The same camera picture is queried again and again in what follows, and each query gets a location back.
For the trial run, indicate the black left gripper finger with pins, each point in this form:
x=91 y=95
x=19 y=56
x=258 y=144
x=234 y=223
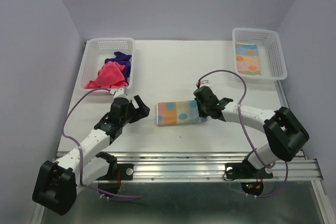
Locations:
x=141 y=108
x=137 y=117

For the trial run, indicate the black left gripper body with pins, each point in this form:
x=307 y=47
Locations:
x=130 y=114

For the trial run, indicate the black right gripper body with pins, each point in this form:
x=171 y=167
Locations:
x=202 y=109

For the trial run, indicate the blue dotted striped towel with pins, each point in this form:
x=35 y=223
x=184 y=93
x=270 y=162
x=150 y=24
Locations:
x=176 y=113

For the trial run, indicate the pink microfiber towel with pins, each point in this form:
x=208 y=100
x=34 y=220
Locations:
x=110 y=76

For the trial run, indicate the orange blue dotted towel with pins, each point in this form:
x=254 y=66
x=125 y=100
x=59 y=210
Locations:
x=247 y=59

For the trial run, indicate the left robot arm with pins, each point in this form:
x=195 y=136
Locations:
x=59 y=182

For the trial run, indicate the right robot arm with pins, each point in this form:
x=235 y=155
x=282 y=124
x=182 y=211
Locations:
x=284 y=133

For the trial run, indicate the purple towel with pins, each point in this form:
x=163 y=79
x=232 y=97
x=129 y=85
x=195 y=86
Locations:
x=122 y=59

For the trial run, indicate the white left plastic basket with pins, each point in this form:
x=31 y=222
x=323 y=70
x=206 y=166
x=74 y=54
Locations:
x=97 y=51

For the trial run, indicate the white plastic basket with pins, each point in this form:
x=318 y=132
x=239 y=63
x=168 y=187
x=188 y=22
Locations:
x=272 y=61
x=97 y=51

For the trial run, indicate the white right plastic basket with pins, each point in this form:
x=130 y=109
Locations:
x=272 y=61

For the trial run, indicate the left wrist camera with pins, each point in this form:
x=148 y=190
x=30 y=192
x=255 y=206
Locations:
x=119 y=93

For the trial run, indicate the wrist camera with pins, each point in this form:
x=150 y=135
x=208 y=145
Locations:
x=203 y=83
x=119 y=93

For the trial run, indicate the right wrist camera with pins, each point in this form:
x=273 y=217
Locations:
x=203 y=83

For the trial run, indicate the aluminium rail frame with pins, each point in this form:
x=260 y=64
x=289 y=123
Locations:
x=178 y=173

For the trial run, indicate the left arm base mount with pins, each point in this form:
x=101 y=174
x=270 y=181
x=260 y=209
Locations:
x=105 y=166

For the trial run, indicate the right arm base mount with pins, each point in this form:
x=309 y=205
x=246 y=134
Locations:
x=244 y=171

